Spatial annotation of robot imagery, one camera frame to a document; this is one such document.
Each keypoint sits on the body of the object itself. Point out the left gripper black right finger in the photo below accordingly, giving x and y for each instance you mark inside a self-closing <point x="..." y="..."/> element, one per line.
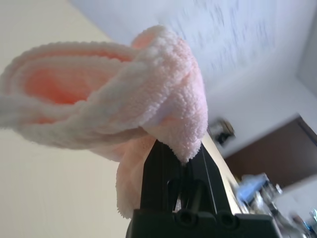
<point x="205" y="183"/>

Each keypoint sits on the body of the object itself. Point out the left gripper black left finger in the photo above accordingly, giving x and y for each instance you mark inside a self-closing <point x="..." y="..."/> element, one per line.
<point x="158" y="181"/>

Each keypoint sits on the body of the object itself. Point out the pink towel with white trim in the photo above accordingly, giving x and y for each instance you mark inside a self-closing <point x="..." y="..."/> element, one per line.
<point x="161" y="86"/>

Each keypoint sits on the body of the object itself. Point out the brown wooden door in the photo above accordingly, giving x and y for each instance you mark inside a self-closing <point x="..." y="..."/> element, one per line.
<point x="272" y="153"/>

